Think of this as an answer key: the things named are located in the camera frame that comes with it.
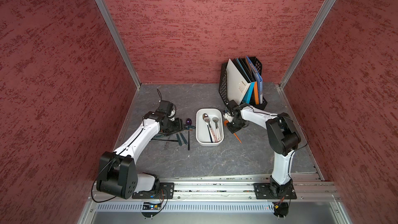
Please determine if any orange spoon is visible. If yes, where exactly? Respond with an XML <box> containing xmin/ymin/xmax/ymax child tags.
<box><xmin>223</xmin><ymin>120</ymin><xmax>242</xmax><ymax>143</ymax></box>

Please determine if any steel spoon white handle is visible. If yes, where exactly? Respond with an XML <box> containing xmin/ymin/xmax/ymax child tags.
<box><xmin>212</xmin><ymin>117</ymin><xmax>221</xmax><ymax>142</ymax></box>

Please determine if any dark blue handled spoon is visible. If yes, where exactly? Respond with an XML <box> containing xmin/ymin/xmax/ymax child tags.
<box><xmin>202</xmin><ymin>113</ymin><xmax>214</xmax><ymax>143</ymax></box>

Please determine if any white rectangular storage box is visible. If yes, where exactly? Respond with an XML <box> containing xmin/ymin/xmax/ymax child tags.
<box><xmin>196</xmin><ymin>108</ymin><xmax>224</xmax><ymax>147</ymax></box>

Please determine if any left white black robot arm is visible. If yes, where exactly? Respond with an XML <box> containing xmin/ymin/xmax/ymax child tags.
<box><xmin>94</xmin><ymin>112</ymin><xmax>184</xmax><ymax>199</ymax></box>

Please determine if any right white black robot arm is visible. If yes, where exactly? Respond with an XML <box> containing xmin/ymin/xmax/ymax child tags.
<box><xmin>224</xmin><ymin>101</ymin><xmax>301</xmax><ymax>190</ymax></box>

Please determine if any ornate silver spoon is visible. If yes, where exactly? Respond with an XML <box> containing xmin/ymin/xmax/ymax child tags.
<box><xmin>164</xmin><ymin>141</ymin><xmax>170</xmax><ymax>150</ymax></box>

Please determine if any teal folder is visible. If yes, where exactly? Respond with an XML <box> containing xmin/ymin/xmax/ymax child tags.
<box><xmin>235</xmin><ymin>58</ymin><xmax>255</xmax><ymax>104</ymax></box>

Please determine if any white folder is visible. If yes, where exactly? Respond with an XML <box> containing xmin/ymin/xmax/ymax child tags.
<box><xmin>226</xmin><ymin>59</ymin><xmax>249</xmax><ymax>104</ymax></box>

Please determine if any black mesh file holder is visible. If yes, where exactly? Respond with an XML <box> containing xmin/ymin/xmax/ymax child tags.
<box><xmin>219</xmin><ymin>56</ymin><xmax>267</xmax><ymax>110</ymax></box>

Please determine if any orange folder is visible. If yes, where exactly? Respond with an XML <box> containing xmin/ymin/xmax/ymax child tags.
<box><xmin>253</xmin><ymin>82</ymin><xmax>260</xmax><ymax>105</ymax></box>

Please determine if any blue folder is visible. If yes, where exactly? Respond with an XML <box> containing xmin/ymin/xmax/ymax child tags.
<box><xmin>246</xmin><ymin>56</ymin><xmax>264</xmax><ymax>105</ymax></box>

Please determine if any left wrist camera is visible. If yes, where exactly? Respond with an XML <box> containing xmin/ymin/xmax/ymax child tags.
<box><xmin>155</xmin><ymin>100</ymin><xmax>177</xmax><ymax>119</ymax></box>

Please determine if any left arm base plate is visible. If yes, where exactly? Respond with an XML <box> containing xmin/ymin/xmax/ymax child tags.
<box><xmin>132</xmin><ymin>182</ymin><xmax>175</xmax><ymax>200</ymax></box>

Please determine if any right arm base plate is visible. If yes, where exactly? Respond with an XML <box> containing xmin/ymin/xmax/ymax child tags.
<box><xmin>253</xmin><ymin>181</ymin><xmax>297</xmax><ymax>200</ymax></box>

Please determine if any aluminium front rail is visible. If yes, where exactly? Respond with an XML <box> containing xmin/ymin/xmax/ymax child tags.
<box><xmin>86</xmin><ymin>178</ymin><xmax>341</xmax><ymax>202</ymax></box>

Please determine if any left aluminium corner post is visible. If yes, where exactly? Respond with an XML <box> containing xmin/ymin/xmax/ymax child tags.
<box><xmin>95</xmin><ymin>0</ymin><xmax>142</xmax><ymax>89</ymax></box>

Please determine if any aluminium corner post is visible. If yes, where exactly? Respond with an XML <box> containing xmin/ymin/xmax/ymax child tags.
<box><xmin>95</xmin><ymin>0</ymin><xmax>142</xmax><ymax>89</ymax></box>
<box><xmin>279</xmin><ymin>0</ymin><xmax>336</xmax><ymax>91</ymax></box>

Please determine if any right aluminium corner post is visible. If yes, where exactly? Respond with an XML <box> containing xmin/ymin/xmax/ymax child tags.
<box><xmin>279</xmin><ymin>0</ymin><xmax>336</xmax><ymax>91</ymax></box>

